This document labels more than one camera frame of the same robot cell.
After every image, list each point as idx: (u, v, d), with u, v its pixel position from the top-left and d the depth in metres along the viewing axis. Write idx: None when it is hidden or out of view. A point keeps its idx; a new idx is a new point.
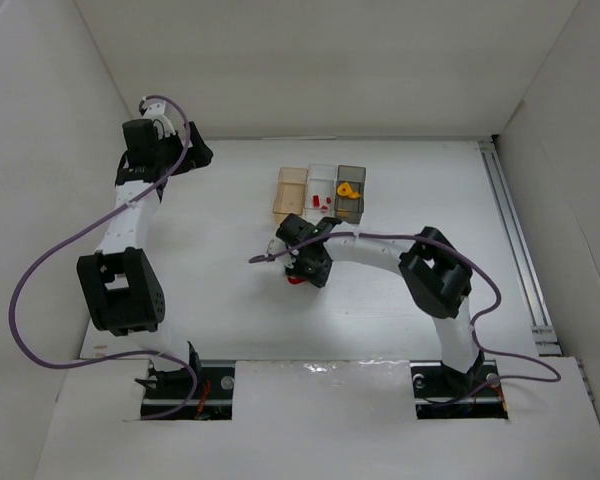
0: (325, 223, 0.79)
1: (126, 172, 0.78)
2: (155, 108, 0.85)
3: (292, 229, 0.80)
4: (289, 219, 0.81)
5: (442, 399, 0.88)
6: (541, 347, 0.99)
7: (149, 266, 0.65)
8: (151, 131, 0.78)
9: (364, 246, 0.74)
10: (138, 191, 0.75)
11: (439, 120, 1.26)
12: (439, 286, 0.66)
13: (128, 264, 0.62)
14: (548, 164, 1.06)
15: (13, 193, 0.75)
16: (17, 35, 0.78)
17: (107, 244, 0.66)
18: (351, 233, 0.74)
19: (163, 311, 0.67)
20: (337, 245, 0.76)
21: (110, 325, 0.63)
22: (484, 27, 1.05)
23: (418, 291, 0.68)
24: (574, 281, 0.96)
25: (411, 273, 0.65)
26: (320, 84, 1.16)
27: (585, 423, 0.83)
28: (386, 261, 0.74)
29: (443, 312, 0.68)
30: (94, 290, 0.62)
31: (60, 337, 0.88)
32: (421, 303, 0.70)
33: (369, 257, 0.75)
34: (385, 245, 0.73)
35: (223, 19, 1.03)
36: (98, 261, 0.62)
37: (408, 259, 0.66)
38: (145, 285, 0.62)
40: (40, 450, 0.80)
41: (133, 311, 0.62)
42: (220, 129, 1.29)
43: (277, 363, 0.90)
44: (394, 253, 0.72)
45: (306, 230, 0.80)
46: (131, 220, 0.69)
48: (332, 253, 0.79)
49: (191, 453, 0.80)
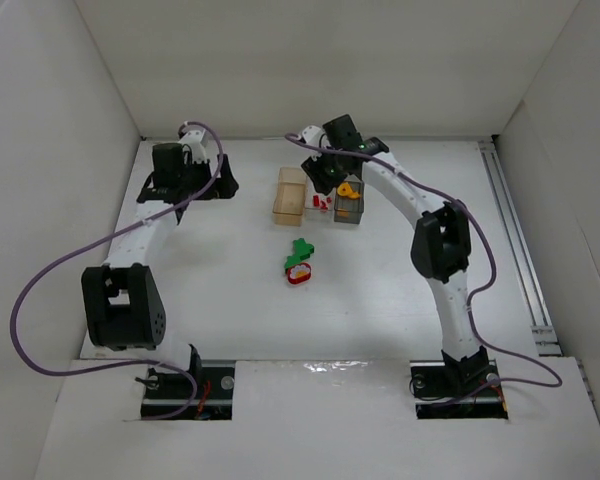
0: (373, 142, 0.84)
1: (149, 192, 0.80)
2: (195, 134, 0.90)
3: (339, 131, 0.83)
4: (341, 118, 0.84)
5: (441, 399, 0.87)
6: (541, 347, 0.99)
7: (153, 283, 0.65)
8: (178, 156, 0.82)
9: (397, 184, 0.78)
10: (157, 210, 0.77)
11: (440, 120, 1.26)
12: (439, 251, 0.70)
13: (132, 281, 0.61)
14: (547, 164, 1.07)
15: (14, 192, 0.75)
16: (17, 36, 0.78)
17: (117, 257, 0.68)
18: (392, 168, 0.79)
19: (162, 332, 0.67)
20: (375, 172, 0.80)
21: (107, 341, 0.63)
22: (483, 27, 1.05)
23: (420, 249, 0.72)
24: (573, 281, 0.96)
25: (423, 230, 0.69)
26: (320, 82, 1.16)
27: (585, 422, 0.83)
28: (407, 207, 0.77)
29: (429, 273, 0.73)
30: (95, 304, 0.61)
31: (61, 338, 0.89)
32: (415, 257, 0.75)
33: (396, 195, 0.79)
34: (415, 195, 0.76)
35: (222, 19, 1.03)
36: (104, 273, 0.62)
37: (427, 218, 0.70)
38: (145, 304, 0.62)
40: (41, 448, 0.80)
41: (131, 329, 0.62)
42: (219, 129, 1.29)
43: (277, 363, 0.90)
44: (418, 206, 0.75)
45: (353, 138, 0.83)
46: (143, 237, 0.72)
48: (364, 174, 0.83)
49: (192, 453, 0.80)
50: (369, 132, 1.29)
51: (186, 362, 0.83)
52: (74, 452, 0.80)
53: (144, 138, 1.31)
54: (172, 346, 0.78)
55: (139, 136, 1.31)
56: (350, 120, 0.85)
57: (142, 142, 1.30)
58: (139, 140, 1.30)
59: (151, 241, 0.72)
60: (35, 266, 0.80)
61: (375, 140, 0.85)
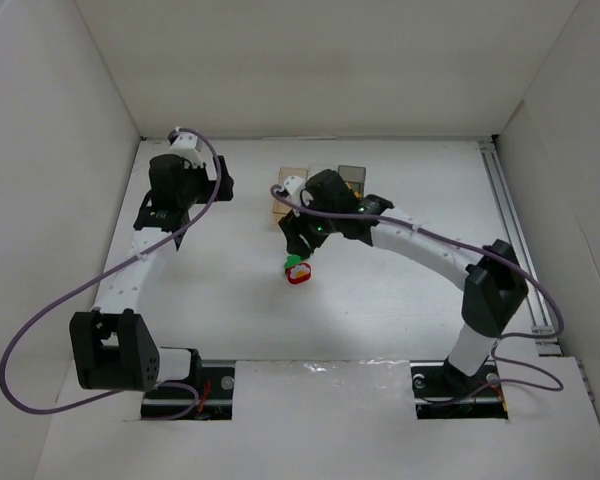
0: (372, 202, 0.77)
1: (147, 215, 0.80)
2: (187, 140, 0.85)
3: (331, 191, 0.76)
4: (329, 177, 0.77)
5: (441, 399, 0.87)
6: (541, 347, 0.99)
7: (146, 329, 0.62)
8: (177, 175, 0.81)
9: (420, 242, 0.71)
10: (153, 239, 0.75)
11: (440, 120, 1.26)
12: (499, 304, 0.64)
13: (121, 332, 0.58)
14: (548, 165, 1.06)
15: (15, 194, 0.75)
16: (17, 35, 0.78)
17: (108, 299, 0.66)
18: (410, 225, 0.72)
19: (155, 375, 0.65)
20: (389, 233, 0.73)
21: (97, 385, 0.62)
22: (484, 25, 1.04)
23: (474, 308, 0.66)
24: (573, 281, 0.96)
25: (477, 288, 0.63)
26: (320, 83, 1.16)
27: (584, 422, 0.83)
28: (442, 265, 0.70)
29: (491, 330, 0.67)
30: (84, 351, 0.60)
31: (62, 339, 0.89)
32: (466, 317, 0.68)
33: (422, 253, 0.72)
34: (447, 249, 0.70)
35: (222, 19, 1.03)
36: (94, 319, 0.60)
37: (476, 273, 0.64)
38: (134, 356, 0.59)
40: (41, 448, 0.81)
41: (120, 377, 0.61)
42: (219, 129, 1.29)
43: (277, 363, 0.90)
44: (457, 261, 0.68)
45: (347, 198, 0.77)
46: (135, 276, 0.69)
48: (376, 238, 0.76)
49: (192, 453, 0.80)
50: (370, 131, 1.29)
51: (186, 369, 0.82)
52: (74, 450, 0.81)
53: (144, 138, 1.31)
54: (169, 351, 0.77)
55: (139, 136, 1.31)
56: (338, 176, 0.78)
57: (142, 142, 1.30)
58: (139, 140, 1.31)
59: (144, 278, 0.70)
60: (34, 267, 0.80)
61: (374, 198, 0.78)
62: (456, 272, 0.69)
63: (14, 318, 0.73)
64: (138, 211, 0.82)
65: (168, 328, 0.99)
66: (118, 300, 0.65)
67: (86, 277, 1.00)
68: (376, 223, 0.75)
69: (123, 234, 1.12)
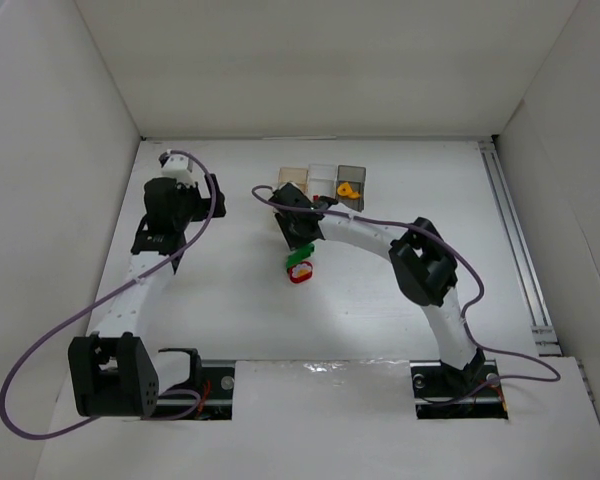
0: (320, 202, 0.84)
1: (145, 239, 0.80)
2: (178, 161, 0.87)
3: (286, 197, 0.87)
4: (285, 188, 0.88)
5: (441, 399, 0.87)
6: (541, 347, 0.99)
7: (146, 353, 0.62)
8: (171, 197, 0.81)
9: (356, 228, 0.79)
10: (151, 262, 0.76)
11: (440, 120, 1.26)
12: (424, 274, 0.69)
13: (122, 356, 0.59)
14: (548, 165, 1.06)
15: (15, 194, 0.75)
16: (16, 35, 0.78)
17: (106, 323, 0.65)
18: (346, 215, 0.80)
19: (153, 401, 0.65)
20: (332, 223, 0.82)
21: (95, 412, 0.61)
22: (485, 26, 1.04)
23: (406, 281, 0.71)
24: (573, 282, 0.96)
25: (399, 260, 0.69)
26: (320, 83, 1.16)
27: (585, 423, 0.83)
28: (377, 245, 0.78)
29: (427, 300, 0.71)
30: (82, 377, 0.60)
31: (62, 339, 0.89)
32: (405, 290, 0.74)
33: (361, 239, 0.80)
34: (377, 230, 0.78)
35: (222, 20, 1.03)
36: (93, 343, 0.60)
37: (398, 246, 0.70)
38: (133, 381, 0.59)
40: (40, 448, 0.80)
41: (119, 402, 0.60)
42: (219, 129, 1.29)
43: (277, 363, 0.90)
44: (385, 239, 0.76)
45: (300, 204, 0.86)
46: (134, 301, 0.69)
48: (325, 232, 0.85)
49: (192, 452, 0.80)
50: (370, 130, 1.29)
51: (186, 371, 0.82)
52: (74, 450, 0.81)
53: (144, 138, 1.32)
54: (165, 358, 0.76)
55: (139, 136, 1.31)
56: (294, 186, 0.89)
57: (142, 142, 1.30)
58: (139, 140, 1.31)
59: (143, 302, 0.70)
60: (35, 268, 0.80)
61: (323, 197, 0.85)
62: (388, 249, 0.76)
63: (15, 318, 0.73)
64: (135, 236, 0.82)
65: (168, 327, 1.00)
66: (116, 324, 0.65)
67: (85, 277, 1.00)
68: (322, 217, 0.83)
69: (123, 235, 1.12)
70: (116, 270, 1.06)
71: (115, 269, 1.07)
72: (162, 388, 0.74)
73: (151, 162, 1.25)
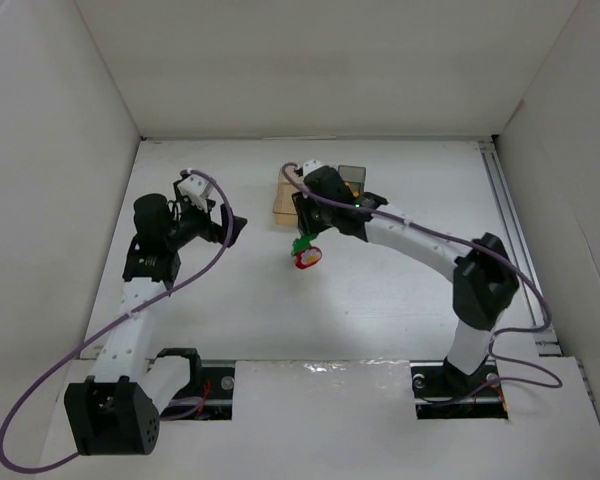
0: (366, 197, 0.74)
1: (136, 263, 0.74)
2: (194, 184, 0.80)
3: (327, 188, 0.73)
4: (328, 175, 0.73)
5: (441, 399, 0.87)
6: (541, 347, 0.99)
7: (145, 393, 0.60)
8: (164, 216, 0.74)
9: (412, 237, 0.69)
10: (145, 293, 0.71)
11: (440, 120, 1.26)
12: (488, 299, 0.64)
13: (120, 402, 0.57)
14: (548, 165, 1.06)
15: (15, 194, 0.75)
16: (16, 35, 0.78)
17: (101, 367, 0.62)
18: (402, 219, 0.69)
19: (155, 434, 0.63)
20: (380, 227, 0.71)
21: (96, 451, 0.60)
22: (486, 25, 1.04)
23: (466, 303, 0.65)
24: (573, 282, 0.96)
25: (466, 282, 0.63)
26: (320, 83, 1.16)
27: (585, 423, 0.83)
28: (434, 259, 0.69)
29: (484, 325, 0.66)
30: (81, 424, 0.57)
31: (61, 339, 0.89)
32: (458, 310, 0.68)
33: (414, 247, 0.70)
34: (439, 242, 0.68)
35: (222, 20, 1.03)
36: (89, 389, 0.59)
37: (466, 266, 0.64)
38: (134, 425, 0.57)
40: (40, 448, 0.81)
41: (119, 443, 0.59)
42: (219, 129, 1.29)
43: (277, 363, 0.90)
44: (449, 254, 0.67)
45: (341, 196, 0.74)
46: (127, 337, 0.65)
48: (370, 235, 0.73)
49: (192, 452, 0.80)
50: (370, 130, 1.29)
51: (187, 375, 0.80)
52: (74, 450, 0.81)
53: (144, 138, 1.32)
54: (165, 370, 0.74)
55: (139, 136, 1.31)
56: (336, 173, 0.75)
57: (142, 142, 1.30)
58: (139, 140, 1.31)
59: (139, 338, 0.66)
60: (35, 268, 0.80)
61: (369, 194, 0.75)
62: (449, 266, 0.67)
63: (15, 318, 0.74)
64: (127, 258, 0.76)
65: (168, 327, 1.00)
66: (112, 368, 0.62)
67: (84, 277, 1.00)
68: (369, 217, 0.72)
69: (124, 234, 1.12)
70: (116, 270, 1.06)
71: (115, 269, 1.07)
72: (163, 407, 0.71)
73: (151, 162, 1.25)
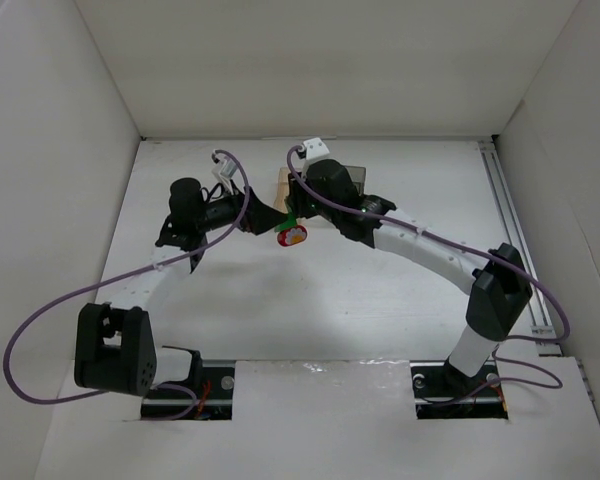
0: (373, 203, 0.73)
1: (168, 236, 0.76)
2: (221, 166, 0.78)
3: (335, 189, 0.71)
4: (336, 173, 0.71)
5: (441, 399, 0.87)
6: (541, 347, 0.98)
7: (150, 331, 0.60)
8: (196, 202, 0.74)
9: (425, 246, 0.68)
10: (171, 255, 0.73)
11: (439, 121, 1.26)
12: (505, 309, 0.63)
13: (128, 325, 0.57)
14: (547, 165, 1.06)
15: (15, 193, 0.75)
16: (16, 35, 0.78)
17: (119, 297, 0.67)
18: (414, 228, 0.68)
19: (148, 382, 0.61)
20: (391, 235, 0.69)
21: (91, 383, 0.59)
22: (485, 26, 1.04)
23: (482, 314, 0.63)
24: (572, 282, 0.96)
25: (485, 294, 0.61)
26: (320, 83, 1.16)
27: (585, 424, 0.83)
28: (448, 270, 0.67)
29: (498, 336, 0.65)
30: (86, 343, 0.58)
31: (61, 339, 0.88)
32: (473, 322, 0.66)
33: (428, 257, 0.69)
34: (453, 253, 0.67)
35: (222, 20, 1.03)
36: (103, 312, 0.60)
37: (484, 278, 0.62)
38: (134, 350, 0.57)
40: (40, 449, 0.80)
41: (115, 374, 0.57)
42: (219, 129, 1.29)
43: (277, 362, 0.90)
44: (463, 265, 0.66)
45: (349, 197, 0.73)
46: (149, 281, 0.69)
48: (378, 241, 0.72)
49: (191, 453, 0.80)
50: (369, 130, 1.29)
51: (186, 370, 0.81)
52: (74, 450, 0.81)
53: (144, 138, 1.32)
54: (166, 352, 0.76)
55: (139, 136, 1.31)
56: (345, 171, 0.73)
57: (142, 142, 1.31)
58: (139, 140, 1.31)
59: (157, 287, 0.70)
60: (35, 267, 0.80)
61: (375, 199, 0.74)
62: (464, 277, 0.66)
63: (15, 317, 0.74)
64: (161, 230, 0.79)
65: (167, 328, 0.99)
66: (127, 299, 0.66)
67: (84, 277, 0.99)
68: (379, 223, 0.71)
69: (123, 235, 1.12)
70: (116, 271, 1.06)
71: (114, 269, 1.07)
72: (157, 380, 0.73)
73: (151, 163, 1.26)
